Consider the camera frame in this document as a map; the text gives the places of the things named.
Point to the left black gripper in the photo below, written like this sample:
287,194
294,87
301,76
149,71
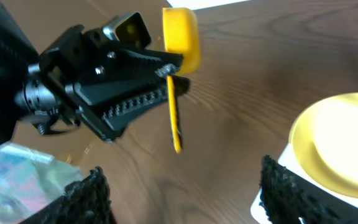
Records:
84,77

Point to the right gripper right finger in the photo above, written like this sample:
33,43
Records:
288,198

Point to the yellow measuring scoop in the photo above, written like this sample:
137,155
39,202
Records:
180,33

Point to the white digital kitchen scale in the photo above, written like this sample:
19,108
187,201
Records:
288,160

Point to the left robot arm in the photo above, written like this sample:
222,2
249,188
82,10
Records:
16,54

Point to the yellow bowl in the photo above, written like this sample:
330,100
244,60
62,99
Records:
324,138

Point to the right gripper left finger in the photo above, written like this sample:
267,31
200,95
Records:
83,202

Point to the crumpled plastic bag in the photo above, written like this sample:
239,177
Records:
30,180

